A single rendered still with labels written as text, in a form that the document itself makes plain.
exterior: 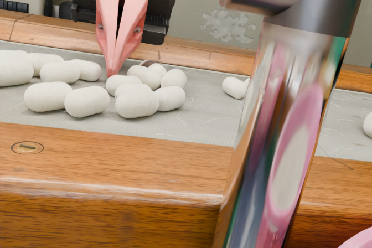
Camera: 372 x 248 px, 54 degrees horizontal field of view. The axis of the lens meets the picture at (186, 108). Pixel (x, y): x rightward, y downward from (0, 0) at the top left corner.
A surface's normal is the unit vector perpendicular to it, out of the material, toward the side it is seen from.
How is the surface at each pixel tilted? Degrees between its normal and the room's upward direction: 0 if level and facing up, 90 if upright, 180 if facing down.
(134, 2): 60
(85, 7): 129
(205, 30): 90
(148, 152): 0
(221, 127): 0
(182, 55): 45
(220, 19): 90
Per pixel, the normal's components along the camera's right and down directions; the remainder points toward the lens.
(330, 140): 0.17, -0.94
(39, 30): 0.21, -0.44
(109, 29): 0.20, -0.19
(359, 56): -0.97, -0.11
